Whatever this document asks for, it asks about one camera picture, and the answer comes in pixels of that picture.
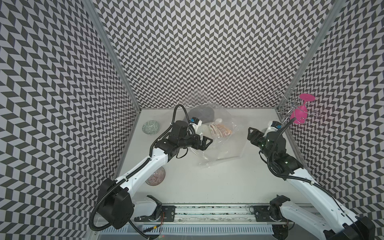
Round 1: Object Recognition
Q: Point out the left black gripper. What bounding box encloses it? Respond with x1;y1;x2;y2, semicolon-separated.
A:
178;133;213;151

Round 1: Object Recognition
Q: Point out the clear plastic vacuum bag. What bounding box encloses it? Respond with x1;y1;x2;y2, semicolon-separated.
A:
188;102;249;168

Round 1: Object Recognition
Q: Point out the grey towel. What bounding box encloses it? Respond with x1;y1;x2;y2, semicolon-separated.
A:
188;106;215;124

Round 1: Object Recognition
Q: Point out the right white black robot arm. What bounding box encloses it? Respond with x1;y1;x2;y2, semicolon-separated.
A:
247;127;376;240

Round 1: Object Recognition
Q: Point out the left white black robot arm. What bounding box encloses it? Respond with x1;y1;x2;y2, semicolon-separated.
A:
89;117;213;232

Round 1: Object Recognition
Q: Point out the pink plastic wine glass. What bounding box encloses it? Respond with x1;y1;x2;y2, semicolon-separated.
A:
290;94;316;125

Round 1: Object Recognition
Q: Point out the green patterned small bowl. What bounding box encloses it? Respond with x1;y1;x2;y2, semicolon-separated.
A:
142;120;160;135

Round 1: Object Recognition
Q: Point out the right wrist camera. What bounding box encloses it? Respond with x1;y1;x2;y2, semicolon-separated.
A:
264;121;282;137

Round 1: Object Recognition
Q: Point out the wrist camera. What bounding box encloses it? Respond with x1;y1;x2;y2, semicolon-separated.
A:
189;117;202;133
264;121;282;137

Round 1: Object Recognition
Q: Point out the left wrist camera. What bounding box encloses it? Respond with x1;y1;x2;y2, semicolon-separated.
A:
189;117;202;133

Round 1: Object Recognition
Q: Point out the right black corrugated cable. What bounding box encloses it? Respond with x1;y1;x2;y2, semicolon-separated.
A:
275;117;297;142

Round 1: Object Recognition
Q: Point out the black corrugated cable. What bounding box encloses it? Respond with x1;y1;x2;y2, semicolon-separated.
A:
275;117;297;142
171;104;191;133

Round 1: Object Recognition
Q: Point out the left black corrugated cable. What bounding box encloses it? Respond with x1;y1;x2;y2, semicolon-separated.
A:
171;104;191;133

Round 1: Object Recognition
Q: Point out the chrome wire glass rack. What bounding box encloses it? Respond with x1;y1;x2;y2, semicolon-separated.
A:
274;88;320;124

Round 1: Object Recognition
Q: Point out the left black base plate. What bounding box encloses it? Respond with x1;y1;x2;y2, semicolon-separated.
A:
134;206;176;223

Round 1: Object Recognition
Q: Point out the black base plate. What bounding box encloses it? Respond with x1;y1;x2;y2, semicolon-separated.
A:
252;205;288;223
134;206;176;223

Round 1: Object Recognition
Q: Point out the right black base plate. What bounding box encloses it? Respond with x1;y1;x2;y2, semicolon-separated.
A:
252;205;288;223

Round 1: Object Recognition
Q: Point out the aluminium mounting rail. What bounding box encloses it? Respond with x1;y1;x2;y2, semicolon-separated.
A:
131;204;291;225

